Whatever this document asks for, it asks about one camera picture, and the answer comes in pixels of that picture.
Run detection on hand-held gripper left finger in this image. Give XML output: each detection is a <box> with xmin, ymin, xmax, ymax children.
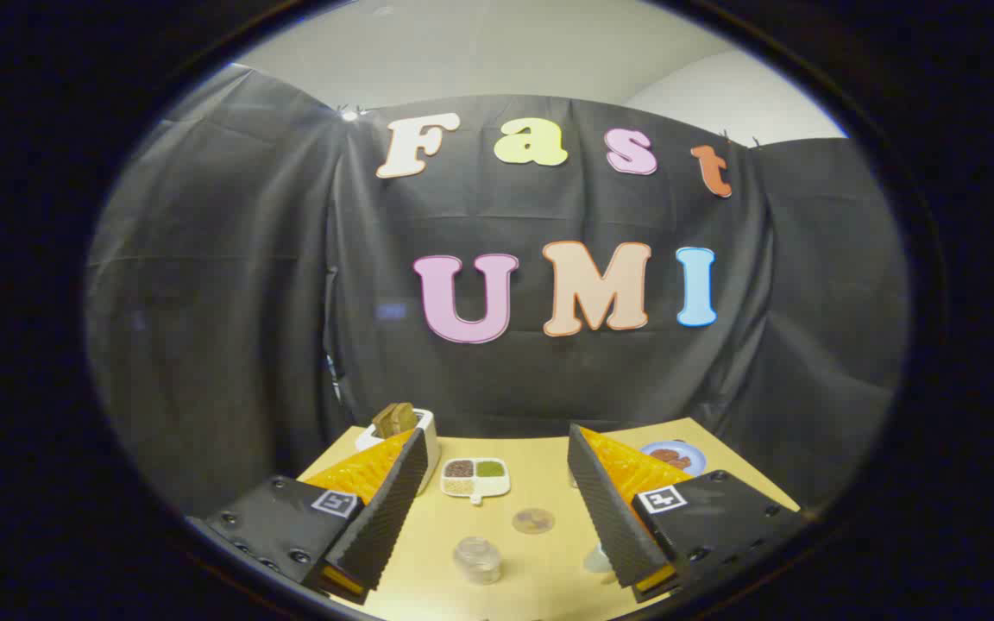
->
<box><xmin>204</xmin><ymin>427</ymin><xmax>430</xmax><ymax>605</ymax></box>

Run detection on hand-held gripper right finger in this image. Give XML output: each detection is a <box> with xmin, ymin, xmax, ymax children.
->
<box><xmin>567</xmin><ymin>423</ymin><xmax>809</xmax><ymax>604</ymax></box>

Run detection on clear glass cup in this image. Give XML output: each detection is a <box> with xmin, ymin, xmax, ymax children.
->
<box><xmin>452</xmin><ymin>536</ymin><xmax>503</xmax><ymax>586</ymax></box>

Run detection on wooden table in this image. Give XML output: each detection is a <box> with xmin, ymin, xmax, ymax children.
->
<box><xmin>297</xmin><ymin>417</ymin><xmax>802</xmax><ymax>621</ymax></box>

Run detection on white toaster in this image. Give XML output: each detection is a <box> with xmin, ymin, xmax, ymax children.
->
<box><xmin>355</xmin><ymin>409</ymin><xmax>441</xmax><ymax>496</ymax></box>

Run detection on white divided grain dish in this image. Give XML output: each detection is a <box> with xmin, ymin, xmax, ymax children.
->
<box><xmin>440</xmin><ymin>457</ymin><xmax>512</xmax><ymax>505</ymax></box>

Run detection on blue plate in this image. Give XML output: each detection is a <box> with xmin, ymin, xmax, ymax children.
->
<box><xmin>639</xmin><ymin>440</ymin><xmax>708</xmax><ymax>478</ymax></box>

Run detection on black backdrop cloth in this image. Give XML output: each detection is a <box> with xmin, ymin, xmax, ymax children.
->
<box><xmin>85</xmin><ymin>65</ymin><xmax>910</xmax><ymax>518</ymax></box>

